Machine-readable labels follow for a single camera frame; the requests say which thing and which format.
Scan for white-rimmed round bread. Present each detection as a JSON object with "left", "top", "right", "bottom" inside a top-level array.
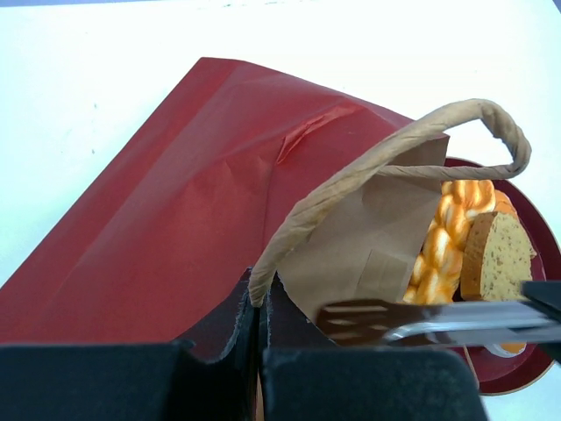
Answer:
[{"left": 485, "top": 343, "right": 527, "bottom": 359}]

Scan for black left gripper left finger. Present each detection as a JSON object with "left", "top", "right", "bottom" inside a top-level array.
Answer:
[{"left": 0, "top": 265, "right": 256, "bottom": 421}]

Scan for metal tongs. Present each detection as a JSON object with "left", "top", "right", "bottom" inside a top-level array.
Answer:
[{"left": 316, "top": 282, "right": 560, "bottom": 347}]

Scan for braided orange bread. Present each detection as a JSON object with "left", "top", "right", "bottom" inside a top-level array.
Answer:
[{"left": 403, "top": 180, "right": 496, "bottom": 304}]

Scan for herb bread slice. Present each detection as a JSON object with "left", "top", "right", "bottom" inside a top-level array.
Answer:
[{"left": 459, "top": 211, "right": 536, "bottom": 302}]

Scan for red brown paper bag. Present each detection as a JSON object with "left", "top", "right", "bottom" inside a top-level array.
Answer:
[{"left": 1, "top": 58, "right": 531, "bottom": 344}]

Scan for red round plate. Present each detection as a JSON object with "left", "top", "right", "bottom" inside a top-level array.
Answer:
[{"left": 442, "top": 156, "right": 558, "bottom": 396}]

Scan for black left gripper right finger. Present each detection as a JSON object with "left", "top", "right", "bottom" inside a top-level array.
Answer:
[{"left": 259, "top": 279, "right": 487, "bottom": 421}]

